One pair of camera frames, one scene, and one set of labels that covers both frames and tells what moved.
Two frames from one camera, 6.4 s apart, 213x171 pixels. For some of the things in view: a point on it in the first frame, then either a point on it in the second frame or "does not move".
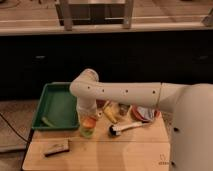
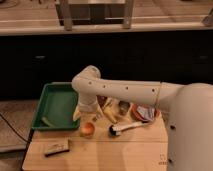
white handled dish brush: [116, 130] does not move
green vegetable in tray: [44, 119] does not move
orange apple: [89, 122] → [88, 128]
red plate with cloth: [145, 114] does not move
